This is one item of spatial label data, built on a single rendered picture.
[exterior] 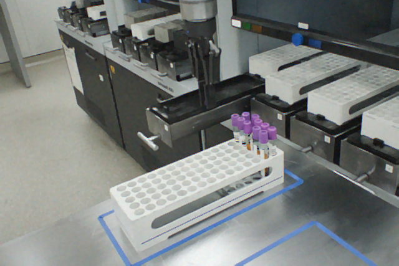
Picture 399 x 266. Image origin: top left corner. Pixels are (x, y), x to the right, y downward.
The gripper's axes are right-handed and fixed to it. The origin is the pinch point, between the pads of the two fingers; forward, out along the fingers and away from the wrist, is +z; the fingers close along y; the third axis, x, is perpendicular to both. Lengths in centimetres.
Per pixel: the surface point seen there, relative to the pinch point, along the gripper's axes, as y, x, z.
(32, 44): 355, -21, 62
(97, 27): 124, -15, 6
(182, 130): -2.2, 10.0, 6.3
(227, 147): -30.8, 16.0, -3.8
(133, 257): -38, 40, 2
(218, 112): -2.2, -1.6, 5.2
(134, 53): 72, -11, 8
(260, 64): 3.4, -21.7, -1.5
